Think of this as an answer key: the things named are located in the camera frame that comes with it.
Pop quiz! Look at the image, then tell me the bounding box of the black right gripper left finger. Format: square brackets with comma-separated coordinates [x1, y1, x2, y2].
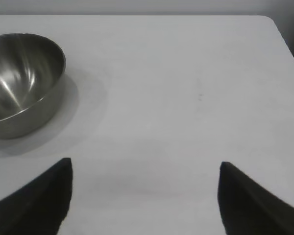
[0, 157, 73, 235]

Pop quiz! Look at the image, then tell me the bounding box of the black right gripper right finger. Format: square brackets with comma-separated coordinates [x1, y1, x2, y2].
[219, 161, 294, 235]

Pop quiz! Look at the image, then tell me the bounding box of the stainless steel mixing bowl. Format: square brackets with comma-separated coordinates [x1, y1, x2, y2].
[0, 33, 66, 140]

